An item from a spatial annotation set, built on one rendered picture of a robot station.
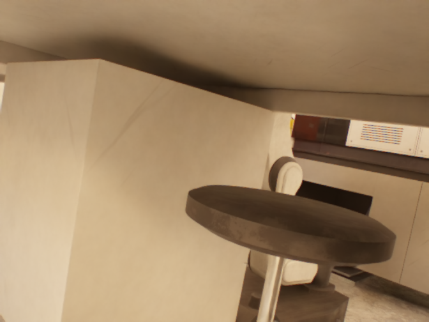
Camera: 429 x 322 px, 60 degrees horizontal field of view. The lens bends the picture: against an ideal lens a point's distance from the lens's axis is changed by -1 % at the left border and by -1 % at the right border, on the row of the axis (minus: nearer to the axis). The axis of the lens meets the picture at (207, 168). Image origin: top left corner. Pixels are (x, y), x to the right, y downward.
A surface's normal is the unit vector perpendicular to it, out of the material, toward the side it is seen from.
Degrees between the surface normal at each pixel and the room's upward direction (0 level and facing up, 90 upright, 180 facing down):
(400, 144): 90
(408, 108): 90
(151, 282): 90
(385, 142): 90
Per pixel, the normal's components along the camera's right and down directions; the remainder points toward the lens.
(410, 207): -0.69, -0.07
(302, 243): -0.07, 0.07
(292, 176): 0.55, 0.17
